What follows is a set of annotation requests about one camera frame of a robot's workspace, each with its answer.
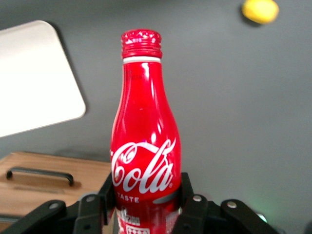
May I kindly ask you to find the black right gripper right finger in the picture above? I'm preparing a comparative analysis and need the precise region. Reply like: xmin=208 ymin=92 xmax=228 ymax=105
xmin=170 ymin=172 xmax=286 ymax=234

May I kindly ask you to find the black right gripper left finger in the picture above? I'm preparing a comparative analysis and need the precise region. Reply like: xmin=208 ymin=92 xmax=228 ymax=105
xmin=18 ymin=172 xmax=116 ymax=234

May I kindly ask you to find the red coke bottle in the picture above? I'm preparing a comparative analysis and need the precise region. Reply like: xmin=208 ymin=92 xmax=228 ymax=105
xmin=109 ymin=28 xmax=183 ymax=234

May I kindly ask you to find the beige plastic tray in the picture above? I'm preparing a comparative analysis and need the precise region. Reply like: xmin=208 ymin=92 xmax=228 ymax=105
xmin=0 ymin=19 xmax=87 ymax=138

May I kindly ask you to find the wooden drawer cabinet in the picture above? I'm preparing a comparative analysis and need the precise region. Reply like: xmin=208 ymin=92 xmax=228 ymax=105
xmin=0 ymin=151 xmax=113 ymax=234

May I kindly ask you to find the yellow lemon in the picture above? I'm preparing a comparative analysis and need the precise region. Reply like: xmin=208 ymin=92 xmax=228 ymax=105
xmin=240 ymin=0 xmax=280 ymax=25

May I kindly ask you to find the black metal drawer handle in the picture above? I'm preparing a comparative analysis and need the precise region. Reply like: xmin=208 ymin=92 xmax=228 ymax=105
xmin=5 ymin=166 xmax=75 ymax=187
xmin=0 ymin=214 xmax=22 ymax=224

